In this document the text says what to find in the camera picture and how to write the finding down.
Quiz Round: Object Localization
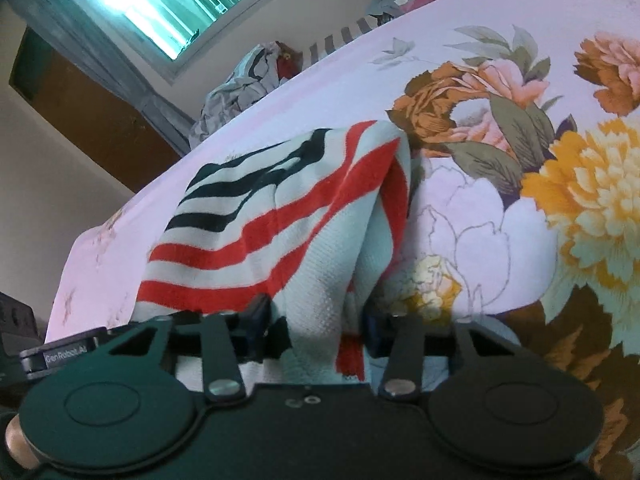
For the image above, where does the brown wooden door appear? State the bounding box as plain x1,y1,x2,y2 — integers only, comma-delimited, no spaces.
9,27,182,197

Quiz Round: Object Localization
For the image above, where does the grey white striped cloth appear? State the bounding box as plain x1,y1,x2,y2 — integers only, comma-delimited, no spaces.
300,16,383,68

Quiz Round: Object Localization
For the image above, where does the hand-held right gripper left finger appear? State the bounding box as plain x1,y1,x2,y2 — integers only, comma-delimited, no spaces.
102,293,274,404

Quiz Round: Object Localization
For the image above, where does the grey curtain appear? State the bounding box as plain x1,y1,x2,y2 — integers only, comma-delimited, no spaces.
0,0,197,153

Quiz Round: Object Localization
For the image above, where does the white black red striped shirt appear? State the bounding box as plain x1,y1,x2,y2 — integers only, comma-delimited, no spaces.
131,121,426,386

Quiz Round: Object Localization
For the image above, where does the person's left hand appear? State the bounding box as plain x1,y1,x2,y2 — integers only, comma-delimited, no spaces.
5,412,40,470

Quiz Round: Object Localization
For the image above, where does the grey folded cloth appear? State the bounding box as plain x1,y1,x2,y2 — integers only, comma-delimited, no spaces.
366,0,408,25

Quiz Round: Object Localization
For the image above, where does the crumpled grey white clothes pile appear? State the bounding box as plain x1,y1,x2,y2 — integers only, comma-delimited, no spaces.
189,41,303,152

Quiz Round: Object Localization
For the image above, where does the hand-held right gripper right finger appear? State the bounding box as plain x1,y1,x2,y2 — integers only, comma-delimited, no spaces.
362,310,524,401

